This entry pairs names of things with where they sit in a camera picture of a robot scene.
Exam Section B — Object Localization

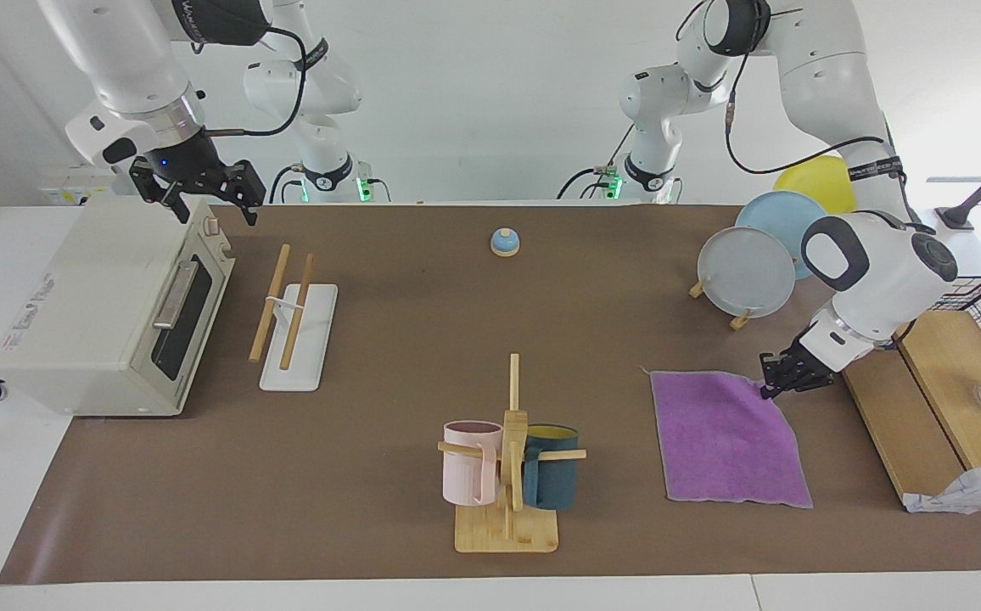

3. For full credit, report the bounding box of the light blue plate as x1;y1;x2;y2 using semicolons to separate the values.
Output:
735;190;837;281

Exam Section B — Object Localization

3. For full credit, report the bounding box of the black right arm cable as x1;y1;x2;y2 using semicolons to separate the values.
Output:
189;24;311;138

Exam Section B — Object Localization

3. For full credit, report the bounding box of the wooden box shelf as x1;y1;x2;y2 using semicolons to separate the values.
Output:
832;310;981;510

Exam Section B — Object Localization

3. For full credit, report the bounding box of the pink mug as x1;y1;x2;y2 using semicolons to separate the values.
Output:
442;420;505;507

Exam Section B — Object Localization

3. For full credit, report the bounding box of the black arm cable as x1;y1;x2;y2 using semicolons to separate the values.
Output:
675;0;909;181
189;24;311;138

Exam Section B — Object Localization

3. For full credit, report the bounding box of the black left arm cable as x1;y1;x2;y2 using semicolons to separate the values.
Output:
675;0;909;181

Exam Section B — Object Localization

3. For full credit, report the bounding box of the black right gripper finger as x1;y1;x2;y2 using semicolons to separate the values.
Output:
217;158;268;227
129;160;194;227

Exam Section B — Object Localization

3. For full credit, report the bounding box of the white marbled cloth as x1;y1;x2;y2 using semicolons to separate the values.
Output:
902;458;981;514

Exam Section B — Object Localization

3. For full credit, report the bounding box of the cream toaster oven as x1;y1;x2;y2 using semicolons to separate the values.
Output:
0;197;237;418

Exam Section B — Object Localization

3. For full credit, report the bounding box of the brown table mat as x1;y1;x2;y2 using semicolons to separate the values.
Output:
0;204;981;585

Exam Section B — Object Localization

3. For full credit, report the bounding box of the grey plate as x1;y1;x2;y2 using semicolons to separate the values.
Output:
698;227;797;320

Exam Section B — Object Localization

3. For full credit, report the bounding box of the purple grey-backed towel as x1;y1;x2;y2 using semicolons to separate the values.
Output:
647;369;815;510

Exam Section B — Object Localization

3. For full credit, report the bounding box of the yellow plate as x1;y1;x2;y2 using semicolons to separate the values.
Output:
773;155;858;215

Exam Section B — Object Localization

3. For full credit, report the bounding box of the wooden mug tree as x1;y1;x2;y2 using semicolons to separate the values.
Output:
437;353;587;554

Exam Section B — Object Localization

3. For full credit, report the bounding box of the wooden plate rack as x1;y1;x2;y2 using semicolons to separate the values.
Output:
688;276;754;332

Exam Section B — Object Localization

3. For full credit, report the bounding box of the white power strip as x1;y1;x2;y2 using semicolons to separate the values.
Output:
39;165;132;206

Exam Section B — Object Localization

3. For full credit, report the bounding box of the dark teal mug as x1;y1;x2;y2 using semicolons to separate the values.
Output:
522;424;581;512

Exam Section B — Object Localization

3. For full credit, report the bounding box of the white wooden-bar towel rack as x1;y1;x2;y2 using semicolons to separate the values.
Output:
249;244;339;393

